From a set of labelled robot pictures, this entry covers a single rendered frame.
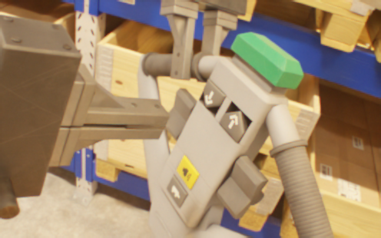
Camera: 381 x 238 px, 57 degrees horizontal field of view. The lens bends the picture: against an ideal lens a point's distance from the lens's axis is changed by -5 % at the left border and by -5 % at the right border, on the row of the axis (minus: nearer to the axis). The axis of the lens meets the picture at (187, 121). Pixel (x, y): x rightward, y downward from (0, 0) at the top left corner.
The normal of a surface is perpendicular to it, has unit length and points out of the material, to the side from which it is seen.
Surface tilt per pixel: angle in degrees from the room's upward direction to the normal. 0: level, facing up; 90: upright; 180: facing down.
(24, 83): 90
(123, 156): 90
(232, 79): 74
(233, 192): 57
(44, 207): 0
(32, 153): 90
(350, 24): 90
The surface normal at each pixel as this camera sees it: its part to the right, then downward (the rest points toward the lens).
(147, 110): 0.40, -0.80
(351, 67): -0.28, 0.56
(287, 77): 0.50, 0.61
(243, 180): -0.85, 0.21
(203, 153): -0.76, -0.03
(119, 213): 0.18, -0.77
